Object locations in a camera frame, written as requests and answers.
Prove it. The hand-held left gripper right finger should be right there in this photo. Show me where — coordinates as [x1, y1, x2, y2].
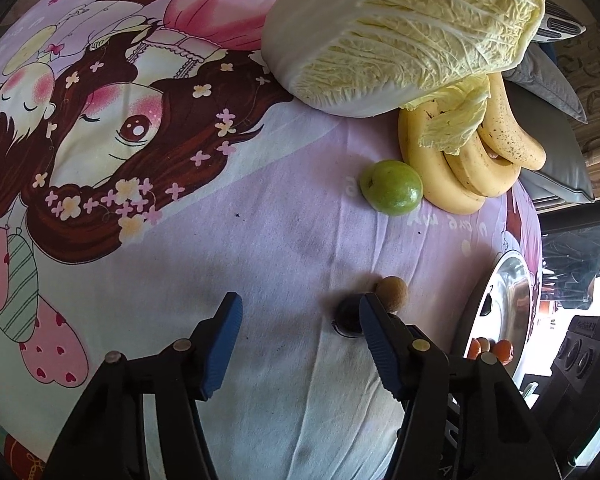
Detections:
[358, 294, 571, 480]

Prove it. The large tangerine with short stem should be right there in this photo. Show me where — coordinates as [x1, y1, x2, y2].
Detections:
[492, 340, 515, 366]

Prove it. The napa cabbage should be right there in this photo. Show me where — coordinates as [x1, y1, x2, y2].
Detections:
[261, 0, 546, 157]

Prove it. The dark purple plum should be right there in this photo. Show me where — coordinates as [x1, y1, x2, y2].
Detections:
[332, 296, 368, 338]

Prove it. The striped grey pillow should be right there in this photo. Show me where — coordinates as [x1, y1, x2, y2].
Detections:
[532, 0, 587, 44]

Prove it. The spotted yellow banana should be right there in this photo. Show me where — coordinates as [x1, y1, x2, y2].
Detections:
[477, 74, 547, 171]

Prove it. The green jujube fruit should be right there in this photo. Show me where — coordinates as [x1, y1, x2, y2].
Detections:
[359, 160, 424, 217]

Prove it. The printed cartoon blanket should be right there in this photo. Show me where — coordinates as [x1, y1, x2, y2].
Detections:
[0, 0, 543, 480]

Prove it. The dark furniture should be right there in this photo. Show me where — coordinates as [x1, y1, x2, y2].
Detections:
[540, 227, 600, 311]

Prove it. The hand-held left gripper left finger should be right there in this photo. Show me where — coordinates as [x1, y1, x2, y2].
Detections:
[42, 291, 244, 480]

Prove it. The round metal plate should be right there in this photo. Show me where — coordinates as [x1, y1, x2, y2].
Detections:
[460, 251, 537, 396]

